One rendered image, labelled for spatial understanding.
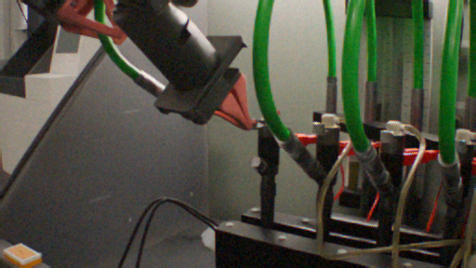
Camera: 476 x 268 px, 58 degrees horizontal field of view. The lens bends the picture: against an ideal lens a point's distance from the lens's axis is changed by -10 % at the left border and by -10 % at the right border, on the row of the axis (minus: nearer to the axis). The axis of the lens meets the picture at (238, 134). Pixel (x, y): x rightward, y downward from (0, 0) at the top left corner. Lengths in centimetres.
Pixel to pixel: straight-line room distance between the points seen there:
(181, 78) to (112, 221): 43
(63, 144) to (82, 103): 7
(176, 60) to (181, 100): 4
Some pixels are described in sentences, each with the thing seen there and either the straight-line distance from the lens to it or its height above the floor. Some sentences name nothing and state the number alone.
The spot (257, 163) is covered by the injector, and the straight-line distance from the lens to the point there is 57.
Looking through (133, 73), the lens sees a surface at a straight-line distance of 57.
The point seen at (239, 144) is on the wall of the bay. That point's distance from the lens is 97.
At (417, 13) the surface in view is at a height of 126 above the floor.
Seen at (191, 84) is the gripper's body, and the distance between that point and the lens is 47.
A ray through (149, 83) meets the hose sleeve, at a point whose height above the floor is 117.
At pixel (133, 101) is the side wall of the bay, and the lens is 84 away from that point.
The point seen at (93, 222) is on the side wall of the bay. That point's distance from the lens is 82.
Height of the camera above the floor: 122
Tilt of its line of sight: 12 degrees down
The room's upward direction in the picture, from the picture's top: straight up
